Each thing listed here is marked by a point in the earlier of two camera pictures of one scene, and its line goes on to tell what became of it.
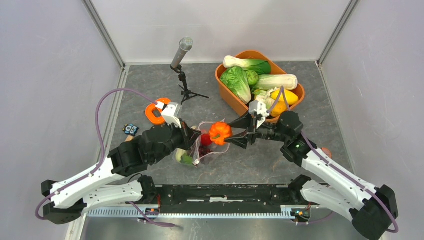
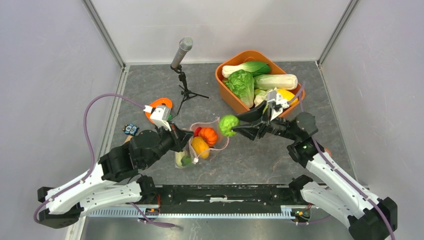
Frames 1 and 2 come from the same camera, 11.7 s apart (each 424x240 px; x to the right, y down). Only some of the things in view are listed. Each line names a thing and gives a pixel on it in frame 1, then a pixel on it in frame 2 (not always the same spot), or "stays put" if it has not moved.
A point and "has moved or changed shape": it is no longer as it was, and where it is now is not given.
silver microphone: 185,45 stays put
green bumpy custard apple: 252,77 to 226,123
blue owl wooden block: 131,130 stays put
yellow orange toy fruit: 279,107 has moved or changed shape
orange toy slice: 327,151 stays put
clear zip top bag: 203,147 stays put
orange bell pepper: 219,131 to 208,135
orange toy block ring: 149,115 stays put
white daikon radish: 182,156 has moved or changed shape
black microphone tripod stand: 186,92 stays put
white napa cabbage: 289,81 stays put
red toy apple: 205,140 has moved or changed shape
